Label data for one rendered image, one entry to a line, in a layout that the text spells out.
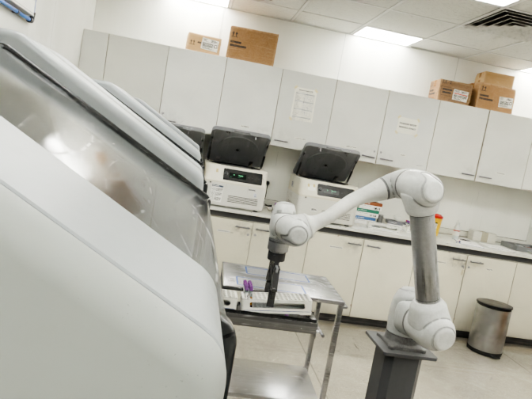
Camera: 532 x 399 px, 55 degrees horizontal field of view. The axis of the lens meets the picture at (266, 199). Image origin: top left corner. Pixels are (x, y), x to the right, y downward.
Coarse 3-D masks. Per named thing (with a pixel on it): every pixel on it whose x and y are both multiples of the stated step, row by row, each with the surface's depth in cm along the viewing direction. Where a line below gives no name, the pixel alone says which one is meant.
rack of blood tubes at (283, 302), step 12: (240, 300) 220; (252, 300) 211; (264, 300) 212; (276, 300) 212; (288, 300) 213; (300, 300) 214; (264, 312) 212; (276, 312) 213; (288, 312) 214; (300, 312) 214
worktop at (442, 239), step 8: (216, 208) 438; (224, 208) 439; (232, 208) 446; (240, 208) 454; (264, 208) 485; (256, 216) 443; (264, 216) 444; (336, 224) 463; (360, 224) 493; (360, 232) 458; (368, 232) 459; (376, 232) 460; (384, 232) 467; (400, 232) 487; (440, 240) 481; (448, 240) 491; (472, 240) 526; (464, 248) 473; (472, 248) 474; (480, 248) 475; (488, 248) 486; (520, 256) 482; (528, 256) 483
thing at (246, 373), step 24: (240, 264) 285; (240, 288) 242; (288, 288) 254; (312, 288) 262; (336, 312) 250; (312, 336) 293; (336, 336) 250; (240, 360) 289; (240, 384) 261; (264, 384) 265; (288, 384) 270; (312, 384) 275
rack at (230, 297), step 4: (224, 292) 215; (228, 292) 217; (232, 292) 217; (236, 292) 218; (224, 296) 209; (228, 296) 212; (232, 296) 212; (236, 296) 212; (224, 300) 220; (228, 300) 220; (232, 300) 210; (236, 300) 210; (224, 304) 217; (228, 304) 218; (232, 304) 210; (236, 304) 211; (232, 308) 210
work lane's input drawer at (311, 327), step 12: (228, 312) 209; (240, 312) 210; (252, 312) 211; (240, 324) 210; (252, 324) 211; (264, 324) 211; (276, 324) 212; (288, 324) 213; (300, 324) 213; (312, 324) 214; (324, 336) 217
